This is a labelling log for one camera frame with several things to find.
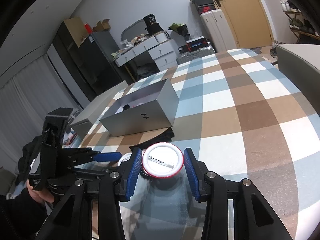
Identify white red-rimmed pin badge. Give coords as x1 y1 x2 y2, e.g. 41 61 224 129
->
142 142 184 179

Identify person's left hand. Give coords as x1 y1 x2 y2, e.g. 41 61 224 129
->
27 181 54 204

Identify silver open box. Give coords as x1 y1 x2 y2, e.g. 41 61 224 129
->
100 79 179 137

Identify dark grey fridge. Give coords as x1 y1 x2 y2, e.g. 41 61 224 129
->
79 31 133 95

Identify plaid checkered tablecloth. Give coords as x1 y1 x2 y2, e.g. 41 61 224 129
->
80 49 319 239

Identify white drawer desk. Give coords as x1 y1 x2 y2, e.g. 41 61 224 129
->
114 32 178 72

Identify silver aluminium suitcase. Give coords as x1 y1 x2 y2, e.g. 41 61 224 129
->
176 46 215 64

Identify green black flower bouquet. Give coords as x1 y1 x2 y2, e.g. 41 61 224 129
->
169 23 190 41

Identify black red shoe box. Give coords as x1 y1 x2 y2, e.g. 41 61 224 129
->
178 36 209 54

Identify grey right nightstand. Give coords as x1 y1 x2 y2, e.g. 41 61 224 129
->
276 44 319 113

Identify white upright suitcase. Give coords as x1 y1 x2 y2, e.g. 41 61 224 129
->
200 9 237 52

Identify stacked shoe boxes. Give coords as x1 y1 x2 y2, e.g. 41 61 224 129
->
190 0 216 15

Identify wooden shoe rack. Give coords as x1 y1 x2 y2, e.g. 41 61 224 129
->
279 0 319 45

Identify wooden door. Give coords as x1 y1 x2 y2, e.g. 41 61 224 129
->
214 0 273 48

